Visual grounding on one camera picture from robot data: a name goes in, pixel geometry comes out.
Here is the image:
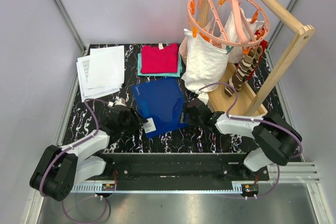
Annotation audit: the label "blue plastic folder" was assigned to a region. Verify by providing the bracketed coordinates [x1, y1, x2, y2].
[132, 78, 188, 138]

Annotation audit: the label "white paper sheets stack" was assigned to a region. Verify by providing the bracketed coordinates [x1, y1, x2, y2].
[76, 46, 125, 101]

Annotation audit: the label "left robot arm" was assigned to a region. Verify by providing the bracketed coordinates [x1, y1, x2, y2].
[29, 103, 148, 201]

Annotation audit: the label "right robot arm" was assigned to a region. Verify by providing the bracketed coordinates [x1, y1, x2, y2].
[181, 99, 303, 180]

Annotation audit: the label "teal folded shirt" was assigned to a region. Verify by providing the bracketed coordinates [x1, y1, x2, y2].
[137, 53, 183, 78]

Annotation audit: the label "white hanging towel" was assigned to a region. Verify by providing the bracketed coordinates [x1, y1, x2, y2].
[179, 29, 229, 92]

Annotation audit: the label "red folded shirt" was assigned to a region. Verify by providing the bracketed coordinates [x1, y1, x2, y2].
[141, 44, 179, 74]

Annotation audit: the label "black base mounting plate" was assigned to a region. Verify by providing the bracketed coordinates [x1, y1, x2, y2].
[90, 153, 269, 193]

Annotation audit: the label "brown striped socks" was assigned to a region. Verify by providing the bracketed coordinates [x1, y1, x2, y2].
[224, 46, 263, 97]

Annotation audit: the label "red hanging cloth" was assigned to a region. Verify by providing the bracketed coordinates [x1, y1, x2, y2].
[234, 40, 268, 83]

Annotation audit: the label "pink round clip hanger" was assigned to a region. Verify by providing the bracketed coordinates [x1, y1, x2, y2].
[187, 0, 270, 50]

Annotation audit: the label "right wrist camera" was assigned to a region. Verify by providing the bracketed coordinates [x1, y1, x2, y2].
[197, 92, 209, 105]

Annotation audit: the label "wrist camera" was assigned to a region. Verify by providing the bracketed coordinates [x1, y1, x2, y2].
[108, 98, 127, 108]
[197, 92, 209, 105]

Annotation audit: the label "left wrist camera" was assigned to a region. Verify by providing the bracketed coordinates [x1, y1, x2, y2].
[108, 98, 127, 108]

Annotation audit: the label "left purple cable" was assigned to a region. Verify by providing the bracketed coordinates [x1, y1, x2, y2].
[39, 99, 112, 222]

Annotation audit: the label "wooden drying rack frame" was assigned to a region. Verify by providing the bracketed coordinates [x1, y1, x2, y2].
[209, 0, 315, 119]

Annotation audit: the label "aluminium rail frame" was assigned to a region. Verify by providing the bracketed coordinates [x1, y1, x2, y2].
[26, 160, 335, 223]

